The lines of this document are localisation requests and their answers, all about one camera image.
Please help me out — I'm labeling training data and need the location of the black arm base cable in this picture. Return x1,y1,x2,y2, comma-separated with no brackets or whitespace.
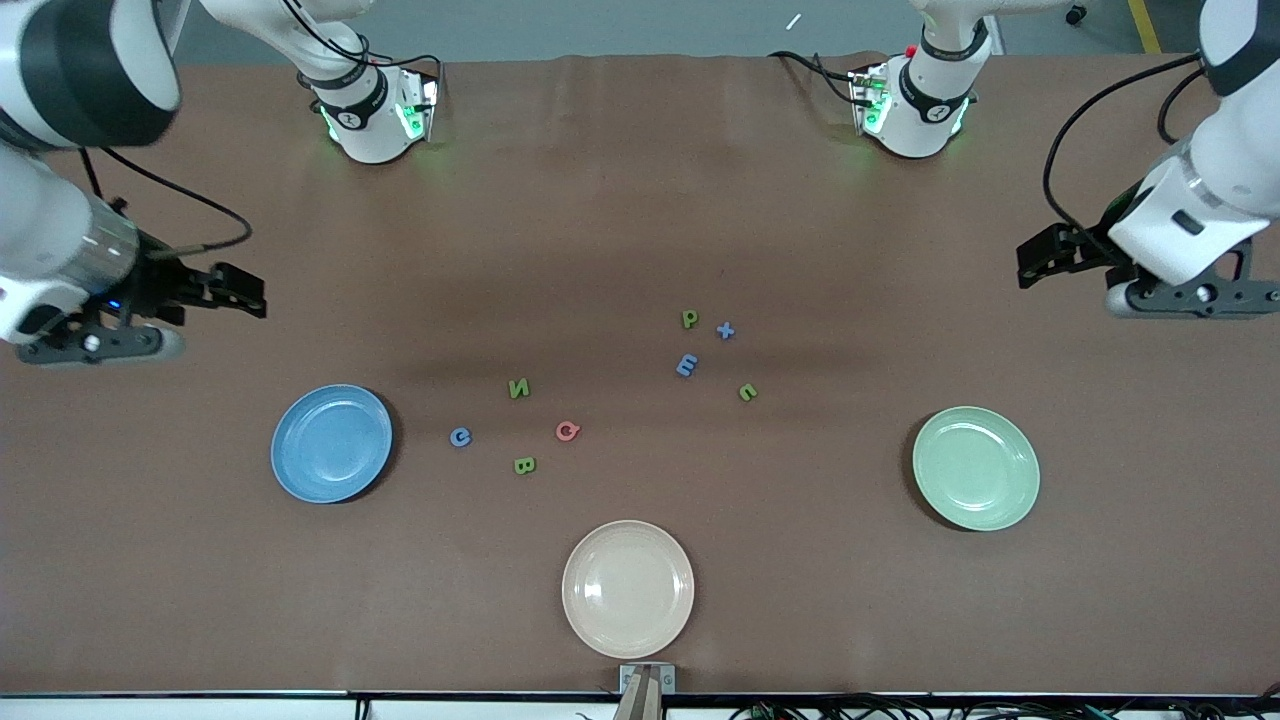
768,50,873,107
285,0,443,96

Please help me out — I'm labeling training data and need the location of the beige plate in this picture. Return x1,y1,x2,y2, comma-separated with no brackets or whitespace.
561,519,696,660

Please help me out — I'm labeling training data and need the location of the blue plate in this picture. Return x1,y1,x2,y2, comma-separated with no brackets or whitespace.
270,384,394,505

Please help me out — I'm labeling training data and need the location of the black cable bundle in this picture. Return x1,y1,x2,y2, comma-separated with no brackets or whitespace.
728,692,1280,720

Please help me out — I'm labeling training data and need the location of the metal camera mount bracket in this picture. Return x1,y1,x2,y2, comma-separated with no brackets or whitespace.
615,664,677,720

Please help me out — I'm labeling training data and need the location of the black right arm base cable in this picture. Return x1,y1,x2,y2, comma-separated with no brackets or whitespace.
285,0,443,96

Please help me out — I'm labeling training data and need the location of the green plate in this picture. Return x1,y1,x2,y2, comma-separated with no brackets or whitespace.
911,405,1042,532

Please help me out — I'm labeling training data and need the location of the white table edge rail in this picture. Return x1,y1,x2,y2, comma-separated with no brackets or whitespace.
0,694,1280,720

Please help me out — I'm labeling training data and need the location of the black left arm base cable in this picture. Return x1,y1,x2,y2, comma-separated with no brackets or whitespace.
768,50,873,107

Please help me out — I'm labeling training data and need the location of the brown table mat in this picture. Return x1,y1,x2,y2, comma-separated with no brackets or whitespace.
0,52,1280,696

